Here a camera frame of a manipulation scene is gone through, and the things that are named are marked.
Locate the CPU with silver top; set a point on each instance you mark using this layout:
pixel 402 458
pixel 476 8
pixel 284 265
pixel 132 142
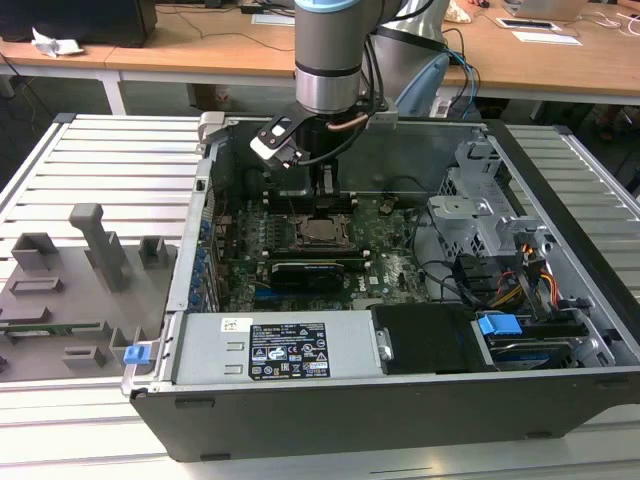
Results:
pixel 321 229

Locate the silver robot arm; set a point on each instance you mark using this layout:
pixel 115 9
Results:
pixel 325 50

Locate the RAM slot white clips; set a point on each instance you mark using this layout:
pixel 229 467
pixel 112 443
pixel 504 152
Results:
pixel 280 255
pixel 280 203
pixel 280 196

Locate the CPU socket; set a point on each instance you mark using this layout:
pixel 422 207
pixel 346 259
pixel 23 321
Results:
pixel 330 248

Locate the blue expansion slot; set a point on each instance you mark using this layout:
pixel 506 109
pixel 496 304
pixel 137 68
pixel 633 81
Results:
pixel 265 300

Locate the silver coin battery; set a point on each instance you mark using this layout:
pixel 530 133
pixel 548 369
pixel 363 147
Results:
pixel 386 206

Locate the brown cardboard box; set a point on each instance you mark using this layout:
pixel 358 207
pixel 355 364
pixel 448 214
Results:
pixel 210 97

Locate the black graphics card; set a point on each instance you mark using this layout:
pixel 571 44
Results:
pixel 310 277

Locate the white paper sheet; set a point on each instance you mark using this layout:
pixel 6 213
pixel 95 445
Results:
pixel 272 20
pixel 547 38

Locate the green motherboard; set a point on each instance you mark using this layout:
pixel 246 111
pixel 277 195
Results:
pixel 395 270

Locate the wooden desk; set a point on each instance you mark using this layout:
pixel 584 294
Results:
pixel 550 65
pixel 200 55

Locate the silver disk bay cage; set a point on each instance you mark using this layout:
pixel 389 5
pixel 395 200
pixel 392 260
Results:
pixel 465 220

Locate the beige patterned bag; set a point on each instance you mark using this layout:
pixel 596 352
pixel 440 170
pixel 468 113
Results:
pixel 457 11

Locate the silver power supply with label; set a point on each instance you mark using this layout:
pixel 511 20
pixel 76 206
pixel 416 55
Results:
pixel 210 350

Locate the hard disk in blue carrier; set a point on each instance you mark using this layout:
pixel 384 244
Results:
pixel 500 327

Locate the silver laptop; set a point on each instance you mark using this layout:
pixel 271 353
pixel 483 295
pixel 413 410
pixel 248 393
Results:
pixel 545 9

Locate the black computer box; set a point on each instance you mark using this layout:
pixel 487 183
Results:
pixel 75 20

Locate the blue case latch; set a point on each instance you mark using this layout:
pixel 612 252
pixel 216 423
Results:
pixel 136 355

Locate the open black PC case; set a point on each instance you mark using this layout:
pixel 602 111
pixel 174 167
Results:
pixel 350 425

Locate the crumpled white paper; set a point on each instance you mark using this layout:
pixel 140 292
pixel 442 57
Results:
pixel 55 45

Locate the gray parts rack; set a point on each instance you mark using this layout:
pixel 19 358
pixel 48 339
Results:
pixel 75 300

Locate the green RAM stick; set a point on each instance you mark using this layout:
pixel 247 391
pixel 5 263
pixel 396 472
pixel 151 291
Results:
pixel 60 328

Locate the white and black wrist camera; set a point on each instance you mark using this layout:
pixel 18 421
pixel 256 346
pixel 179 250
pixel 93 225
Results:
pixel 275 140

